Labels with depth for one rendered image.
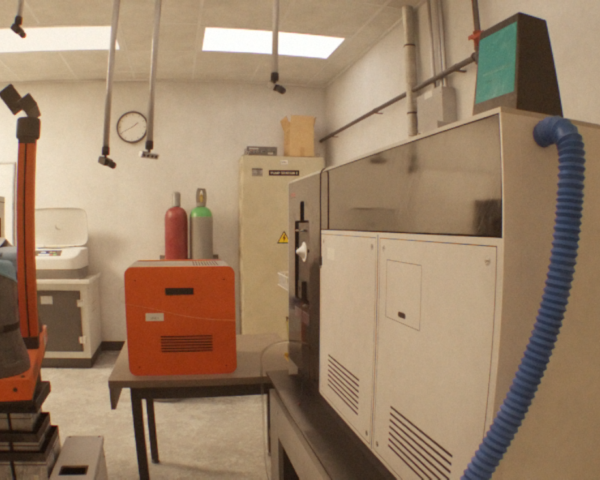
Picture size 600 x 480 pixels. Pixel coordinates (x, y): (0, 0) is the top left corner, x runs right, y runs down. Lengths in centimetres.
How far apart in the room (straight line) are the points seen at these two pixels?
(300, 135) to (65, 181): 242
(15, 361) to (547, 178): 98
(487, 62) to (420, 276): 36
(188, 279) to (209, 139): 326
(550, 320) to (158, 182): 455
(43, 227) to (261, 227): 217
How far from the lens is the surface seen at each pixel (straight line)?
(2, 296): 99
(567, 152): 60
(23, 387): 99
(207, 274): 183
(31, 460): 124
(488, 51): 78
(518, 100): 69
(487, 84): 76
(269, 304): 465
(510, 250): 61
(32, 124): 120
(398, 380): 90
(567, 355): 72
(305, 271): 153
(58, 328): 446
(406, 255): 84
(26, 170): 118
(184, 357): 188
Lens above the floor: 129
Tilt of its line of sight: 2 degrees down
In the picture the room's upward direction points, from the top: straight up
